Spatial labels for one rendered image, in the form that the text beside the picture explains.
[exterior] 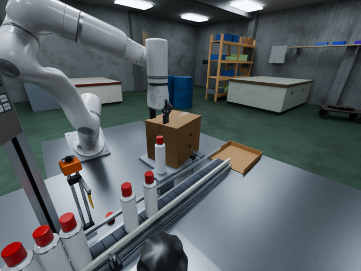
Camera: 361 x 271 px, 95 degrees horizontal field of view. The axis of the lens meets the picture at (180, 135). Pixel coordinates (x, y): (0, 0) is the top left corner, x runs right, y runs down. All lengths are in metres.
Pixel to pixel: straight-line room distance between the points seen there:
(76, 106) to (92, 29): 0.37
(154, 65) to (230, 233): 0.72
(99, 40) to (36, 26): 0.16
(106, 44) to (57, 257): 0.61
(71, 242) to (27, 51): 0.58
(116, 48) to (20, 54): 0.27
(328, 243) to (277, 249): 0.21
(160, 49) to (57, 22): 0.31
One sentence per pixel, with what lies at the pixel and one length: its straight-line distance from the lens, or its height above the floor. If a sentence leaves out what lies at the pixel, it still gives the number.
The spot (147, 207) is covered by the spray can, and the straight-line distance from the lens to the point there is 0.70.
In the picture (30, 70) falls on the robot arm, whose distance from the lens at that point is 0.73.
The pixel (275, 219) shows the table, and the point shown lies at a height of 0.83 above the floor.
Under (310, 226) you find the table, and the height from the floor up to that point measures 0.83.
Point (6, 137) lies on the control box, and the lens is 0.52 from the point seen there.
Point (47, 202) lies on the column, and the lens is 0.67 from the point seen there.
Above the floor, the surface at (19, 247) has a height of 1.08.
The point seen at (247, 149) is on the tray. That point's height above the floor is 0.85.
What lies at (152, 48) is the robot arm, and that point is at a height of 1.50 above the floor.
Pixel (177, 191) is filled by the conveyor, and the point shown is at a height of 0.88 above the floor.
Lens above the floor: 1.46
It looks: 24 degrees down
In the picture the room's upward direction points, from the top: 1 degrees clockwise
